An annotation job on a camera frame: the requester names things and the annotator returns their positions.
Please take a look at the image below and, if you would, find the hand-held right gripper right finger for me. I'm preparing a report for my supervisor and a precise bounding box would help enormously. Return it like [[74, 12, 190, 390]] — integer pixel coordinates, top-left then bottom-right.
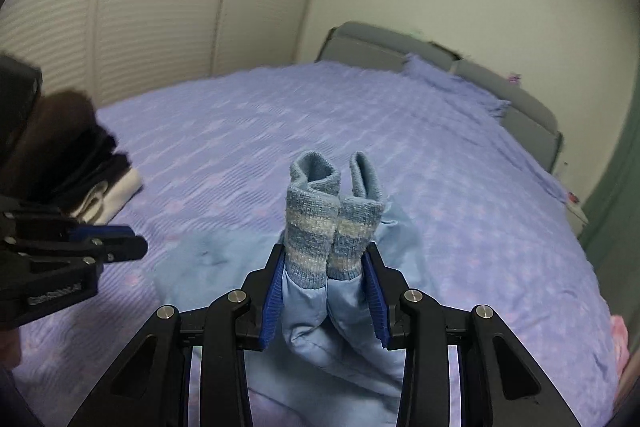
[[361, 241, 567, 427]]

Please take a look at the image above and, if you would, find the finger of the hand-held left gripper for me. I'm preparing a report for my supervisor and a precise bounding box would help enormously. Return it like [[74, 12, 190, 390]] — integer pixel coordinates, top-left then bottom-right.
[[0, 253, 107, 326], [0, 196, 149, 265]]

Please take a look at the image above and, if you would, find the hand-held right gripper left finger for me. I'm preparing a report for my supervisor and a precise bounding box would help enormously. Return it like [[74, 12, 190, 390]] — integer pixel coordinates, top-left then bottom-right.
[[82, 243, 288, 427]]

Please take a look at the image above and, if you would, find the white folded garment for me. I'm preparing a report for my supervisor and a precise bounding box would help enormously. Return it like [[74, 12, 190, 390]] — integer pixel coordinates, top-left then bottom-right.
[[70, 168, 144, 226]]

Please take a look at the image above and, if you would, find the brown folded garment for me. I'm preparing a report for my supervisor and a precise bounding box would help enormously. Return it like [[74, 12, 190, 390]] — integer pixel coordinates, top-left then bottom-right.
[[12, 91, 103, 195]]

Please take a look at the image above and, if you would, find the black folded garment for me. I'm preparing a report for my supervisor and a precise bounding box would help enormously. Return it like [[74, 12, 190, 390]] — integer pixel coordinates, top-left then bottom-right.
[[47, 127, 132, 210]]

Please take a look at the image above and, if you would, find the white nightstand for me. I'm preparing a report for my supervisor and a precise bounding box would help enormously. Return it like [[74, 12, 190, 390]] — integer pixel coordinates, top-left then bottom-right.
[[554, 161, 592, 239]]

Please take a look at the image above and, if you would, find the purple pillow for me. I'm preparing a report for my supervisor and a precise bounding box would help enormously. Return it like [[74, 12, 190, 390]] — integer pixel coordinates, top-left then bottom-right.
[[401, 53, 512, 122]]

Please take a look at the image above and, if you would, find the pink cloth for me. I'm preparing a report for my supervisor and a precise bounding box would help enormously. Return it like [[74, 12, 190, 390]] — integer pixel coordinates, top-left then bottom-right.
[[609, 314, 632, 380]]

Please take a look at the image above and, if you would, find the grey padded headboard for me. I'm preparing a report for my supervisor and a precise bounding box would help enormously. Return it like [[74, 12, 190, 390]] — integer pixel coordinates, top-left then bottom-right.
[[316, 21, 564, 174]]

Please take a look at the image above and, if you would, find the green curtain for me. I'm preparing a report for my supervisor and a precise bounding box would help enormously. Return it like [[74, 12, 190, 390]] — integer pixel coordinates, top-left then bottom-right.
[[579, 57, 640, 313]]

